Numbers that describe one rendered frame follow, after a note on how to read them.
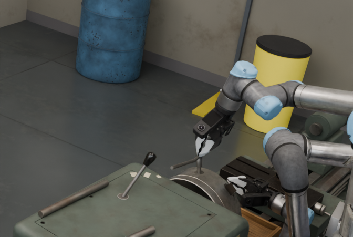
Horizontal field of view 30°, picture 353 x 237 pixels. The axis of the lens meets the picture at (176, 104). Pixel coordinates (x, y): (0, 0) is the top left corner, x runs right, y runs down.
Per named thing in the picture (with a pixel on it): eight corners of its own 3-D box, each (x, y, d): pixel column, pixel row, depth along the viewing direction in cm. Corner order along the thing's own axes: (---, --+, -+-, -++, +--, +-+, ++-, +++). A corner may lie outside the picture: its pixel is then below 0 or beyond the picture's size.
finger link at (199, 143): (206, 151, 221) (217, 130, 216) (196, 156, 216) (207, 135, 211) (199, 145, 222) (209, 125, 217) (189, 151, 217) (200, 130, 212)
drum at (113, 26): (152, 72, 644) (167, -25, 604) (117, 90, 591) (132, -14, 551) (99, 53, 667) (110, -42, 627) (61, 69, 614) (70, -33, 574)
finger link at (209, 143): (213, 157, 220) (224, 136, 215) (203, 163, 215) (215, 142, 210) (206, 151, 221) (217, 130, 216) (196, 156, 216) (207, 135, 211)
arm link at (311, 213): (303, 234, 246) (309, 215, 242) (277, 220, 251) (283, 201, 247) (311, 226, 252) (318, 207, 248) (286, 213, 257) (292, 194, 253)
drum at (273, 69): (298, 124, 588) (319, 45, 558) (281, 142, 549) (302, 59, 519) (250, 106, 605) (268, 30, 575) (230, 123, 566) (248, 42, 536)
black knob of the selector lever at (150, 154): (149, 169, 206) (151, 156, 204) (141, 165, 207) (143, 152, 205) (156, 165, 209) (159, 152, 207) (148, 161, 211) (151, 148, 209)
